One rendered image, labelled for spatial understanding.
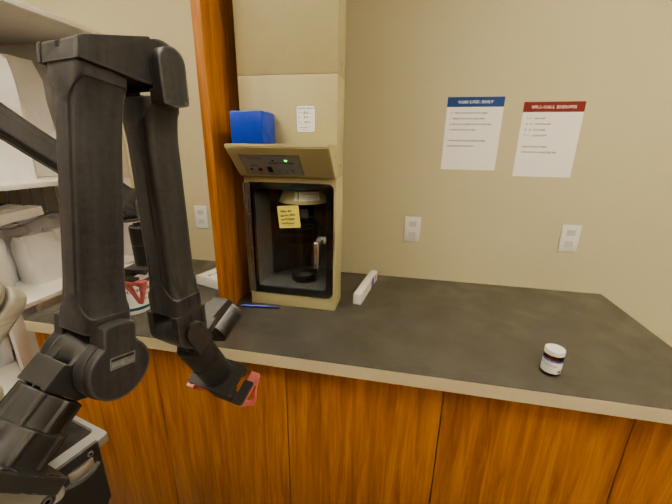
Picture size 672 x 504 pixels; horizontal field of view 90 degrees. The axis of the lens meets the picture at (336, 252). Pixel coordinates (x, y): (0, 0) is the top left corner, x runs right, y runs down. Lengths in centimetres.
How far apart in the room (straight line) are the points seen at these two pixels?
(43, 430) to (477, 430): 94
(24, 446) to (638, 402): 113
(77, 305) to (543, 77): 153
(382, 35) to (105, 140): 124
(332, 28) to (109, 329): 95
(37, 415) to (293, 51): 101
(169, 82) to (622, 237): 164
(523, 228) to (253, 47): 122
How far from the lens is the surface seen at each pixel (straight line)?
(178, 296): 56
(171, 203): 54
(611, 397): 109
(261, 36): 120
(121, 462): 171
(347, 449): 120
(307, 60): 114
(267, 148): 103
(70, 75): 48
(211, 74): 118
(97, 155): 48
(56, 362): 52
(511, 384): 101
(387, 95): 151
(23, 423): 51
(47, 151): 95
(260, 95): 117
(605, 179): 168
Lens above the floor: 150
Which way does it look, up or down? 17 degrees down
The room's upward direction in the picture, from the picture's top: 1 degrees clockwise
